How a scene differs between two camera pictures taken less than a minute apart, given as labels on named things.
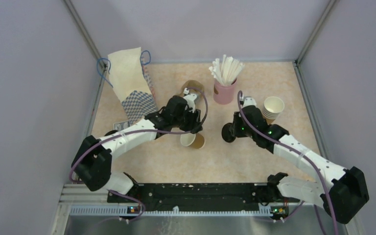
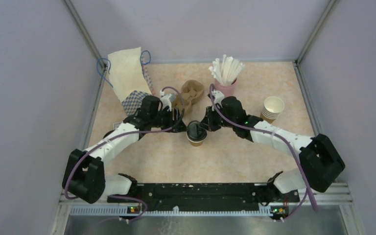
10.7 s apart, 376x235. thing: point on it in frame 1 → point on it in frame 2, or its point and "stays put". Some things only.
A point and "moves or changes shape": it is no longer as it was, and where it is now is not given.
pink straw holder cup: x=222 y=94 stays put
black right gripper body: x=240 y=129 → x=215 y=121
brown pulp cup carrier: x=192 y=84 stays put
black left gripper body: x=190 y=120 → x=165 y=121
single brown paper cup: x=196 y=140 moves or changes shape
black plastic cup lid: x=226 y=135 moves or changes shape
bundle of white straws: x=226 y=70 stays put
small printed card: x=120 y=126 stays put
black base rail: x=200 y=198 stays put
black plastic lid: x=110 y=132 stays put
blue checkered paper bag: x=132 y=84 stays put
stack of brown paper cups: x=272 y=106 stays put
